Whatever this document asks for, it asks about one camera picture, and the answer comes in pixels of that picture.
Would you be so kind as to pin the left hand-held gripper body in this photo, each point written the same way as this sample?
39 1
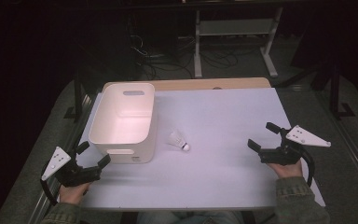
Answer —
74 174

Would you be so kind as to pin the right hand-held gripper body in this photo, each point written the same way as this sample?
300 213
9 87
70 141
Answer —
281 156

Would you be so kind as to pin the white plastic storage bin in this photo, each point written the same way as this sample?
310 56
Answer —
124 124

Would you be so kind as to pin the white shuttlecock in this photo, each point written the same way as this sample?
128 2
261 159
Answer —
177 140

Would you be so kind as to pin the person's right hand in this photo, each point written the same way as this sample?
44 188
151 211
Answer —
289 171

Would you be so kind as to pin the person's left hand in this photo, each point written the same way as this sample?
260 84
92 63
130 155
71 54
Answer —
72 194

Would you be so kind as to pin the black metal stand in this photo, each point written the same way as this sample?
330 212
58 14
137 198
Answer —
78 93
335 93

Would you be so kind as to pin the aluminium rail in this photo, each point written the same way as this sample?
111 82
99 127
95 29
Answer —
48 186
351 152

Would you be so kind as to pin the white metal desk frame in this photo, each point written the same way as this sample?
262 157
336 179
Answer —
236 27

